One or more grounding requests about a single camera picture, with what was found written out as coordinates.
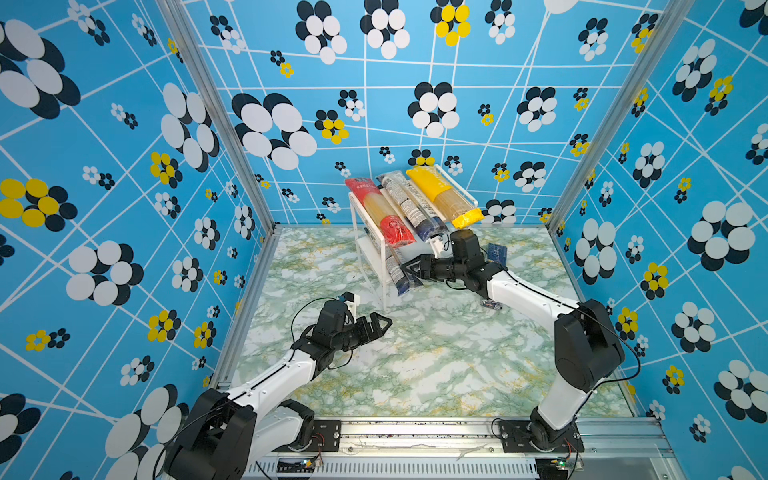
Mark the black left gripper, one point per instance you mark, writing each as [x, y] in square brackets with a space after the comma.
[374, 328]

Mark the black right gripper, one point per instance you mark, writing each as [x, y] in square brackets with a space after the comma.
[426, 265]

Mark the clear dark spaghetti bag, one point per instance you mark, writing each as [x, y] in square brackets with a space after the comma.
[386, 262]

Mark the clear blue spaghetti bag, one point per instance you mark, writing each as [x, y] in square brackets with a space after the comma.
[421, 216]

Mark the red spaghetti bag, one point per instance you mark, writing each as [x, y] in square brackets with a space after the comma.
[389, 223]

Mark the yellow spaghetti bag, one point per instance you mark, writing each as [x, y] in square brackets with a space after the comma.
[449, 200]

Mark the dark blue spaghetti box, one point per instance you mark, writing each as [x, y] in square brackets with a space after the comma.
[497, 253]

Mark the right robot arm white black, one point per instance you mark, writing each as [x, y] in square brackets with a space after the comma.
[587, 349]

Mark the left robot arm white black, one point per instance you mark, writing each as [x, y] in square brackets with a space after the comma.
[226, 431]

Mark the white metal two-tier shelf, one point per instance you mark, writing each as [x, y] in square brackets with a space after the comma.
[438, 247]

